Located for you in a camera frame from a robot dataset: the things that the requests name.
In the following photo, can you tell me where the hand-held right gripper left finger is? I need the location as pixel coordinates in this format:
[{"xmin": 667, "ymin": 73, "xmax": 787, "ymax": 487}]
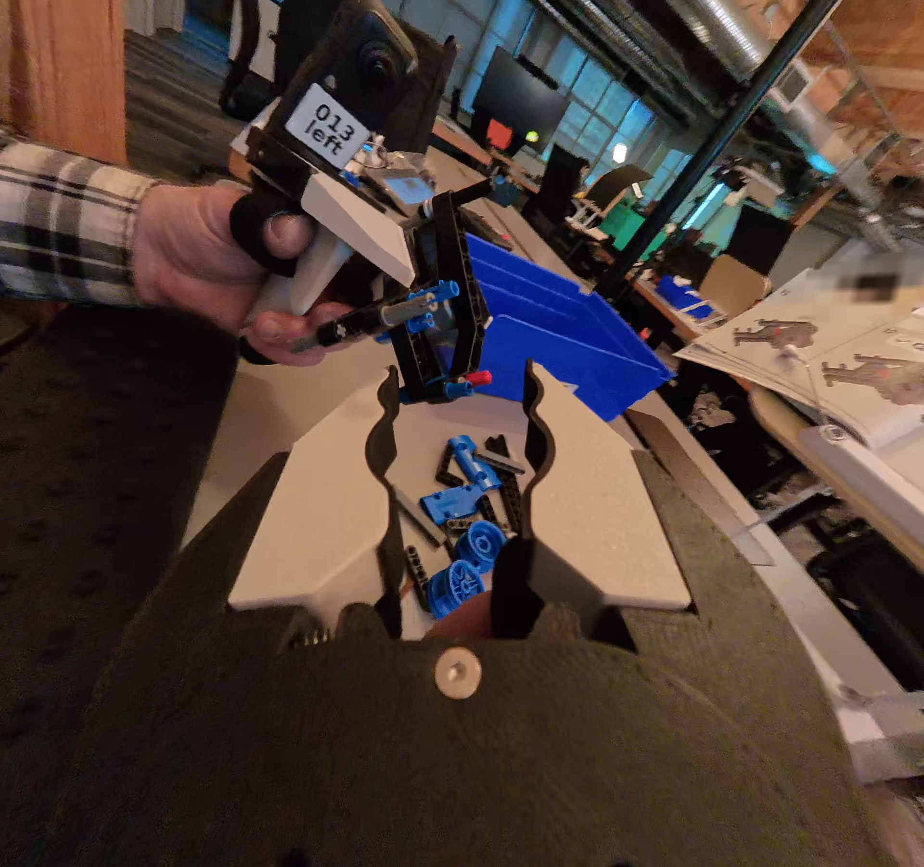
[{"xmin": 227, "ymin": 365, "xmax": 405, "ymax": 640}]

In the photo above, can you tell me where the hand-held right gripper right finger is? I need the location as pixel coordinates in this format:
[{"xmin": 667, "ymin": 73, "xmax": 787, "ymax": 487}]
[{"xmin": 493, "ymin": 359, "xmax": 694, "ymax": 642}]

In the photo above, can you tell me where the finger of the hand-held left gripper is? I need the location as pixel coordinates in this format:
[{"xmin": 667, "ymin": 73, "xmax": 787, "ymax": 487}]
[{"xmin": 300, "ymin": 172, "xmax": 420, "ymax": 290}]

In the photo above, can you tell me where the toy brick motor assembly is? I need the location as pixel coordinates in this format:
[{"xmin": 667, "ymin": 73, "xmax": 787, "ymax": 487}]
[{"xmin": 292, "ymin": 181, "xmax": 497, "ymax": 407}]

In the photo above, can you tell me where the person's left forearm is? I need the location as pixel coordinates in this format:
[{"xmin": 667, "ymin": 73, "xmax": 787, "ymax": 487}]
[{"xmin": 0, "ymin": 134, "xmax": 157, "ymax": 306}]

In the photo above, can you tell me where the grey desk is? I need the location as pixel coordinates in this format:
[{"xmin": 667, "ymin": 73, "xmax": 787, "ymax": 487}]
[{"xmin": 180, "ymin": 343, "xmax": 903, "ymax": 789}]

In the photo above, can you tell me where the person's left hand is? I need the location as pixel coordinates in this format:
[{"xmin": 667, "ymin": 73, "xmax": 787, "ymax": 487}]
[{"xmin": 133, "ymin": 180, "xmax": 356, "ymax": 367}]

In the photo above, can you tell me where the grey tablet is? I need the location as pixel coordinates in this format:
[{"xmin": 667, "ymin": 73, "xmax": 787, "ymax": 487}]
[{"xmin": 375, "ymin": 170, "xmax": 439, "ymax": 208}]

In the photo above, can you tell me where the pile of black toy beams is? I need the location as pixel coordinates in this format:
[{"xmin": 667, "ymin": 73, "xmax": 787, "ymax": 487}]
[{"xmin": 432, "ymin": 434, "xmax": 531, "ymax": 537}]

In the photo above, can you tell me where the grey flat toy bar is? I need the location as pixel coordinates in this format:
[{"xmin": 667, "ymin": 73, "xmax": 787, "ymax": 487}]
[{"xmin": 393, "ymin": 488, "xmax": 446, "ymax": 548}]

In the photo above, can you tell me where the short black holed toy beam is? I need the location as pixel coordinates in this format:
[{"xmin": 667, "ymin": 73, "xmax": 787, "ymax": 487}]
[{"xmin": 403, "ymin": 545, "xmax": 436, "ymax": 611}]

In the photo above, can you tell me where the blue toy wheel hub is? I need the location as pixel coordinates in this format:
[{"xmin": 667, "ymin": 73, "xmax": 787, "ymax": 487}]
[
  {"xmin": 426, "ymin": 560, "xmax": 493, "ymax": 620},
  {"xmin": 456, "ymin": 519, "xmax": 508, "ymax": 573}
]

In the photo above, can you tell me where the blue toy panel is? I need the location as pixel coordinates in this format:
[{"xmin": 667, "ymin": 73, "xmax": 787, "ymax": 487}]
[{"xmin": 420, "ymin": 484, "xmax": 493, "ymax": 523}]

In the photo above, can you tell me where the blue toy connector piece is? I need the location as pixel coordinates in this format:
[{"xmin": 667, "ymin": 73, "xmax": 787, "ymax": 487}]
[{"xmin": 448, "ymin": 435, "xmax": 504, "ymax": 490}]

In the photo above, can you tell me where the black monitor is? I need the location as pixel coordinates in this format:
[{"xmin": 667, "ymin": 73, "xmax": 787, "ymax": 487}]
[{"xmin": 473, "ymin": 47, "xmax": 573, "ymax": 155}]

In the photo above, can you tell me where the tan wooden board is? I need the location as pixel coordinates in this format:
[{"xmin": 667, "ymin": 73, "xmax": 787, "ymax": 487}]
[{"xmin": 747, "ymin": 383, "xmax": 924, "ymax": 573}]

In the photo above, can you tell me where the black dimpled mat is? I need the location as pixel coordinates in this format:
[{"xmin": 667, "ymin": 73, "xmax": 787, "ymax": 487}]
[{"xmin": 0, "ymin": 304, "xmax": 241, "ymax": 867}]

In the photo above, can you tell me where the small blue storage bin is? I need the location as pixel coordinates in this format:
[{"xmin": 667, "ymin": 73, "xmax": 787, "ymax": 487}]
[{"xmin": 653, "ymin": 275, "xmax": 728, "ymax": 324}]

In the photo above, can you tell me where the instruction booklet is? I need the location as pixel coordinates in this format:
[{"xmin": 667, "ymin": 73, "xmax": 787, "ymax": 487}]
[{"xmin": 675, "ymin": 253, "xmax": 924, "ymax": 451}]

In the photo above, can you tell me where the black metal pole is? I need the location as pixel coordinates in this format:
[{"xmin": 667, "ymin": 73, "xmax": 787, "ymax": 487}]
[{"xmin": 598, "ymin": 0, "xmax": 886, "ymax": 299}]

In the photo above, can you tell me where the silver ventilation duct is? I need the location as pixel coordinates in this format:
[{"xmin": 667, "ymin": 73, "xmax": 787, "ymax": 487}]
[{"xmin": 627, "ymin": 0, "xmax": 796, "ymax": 82}]

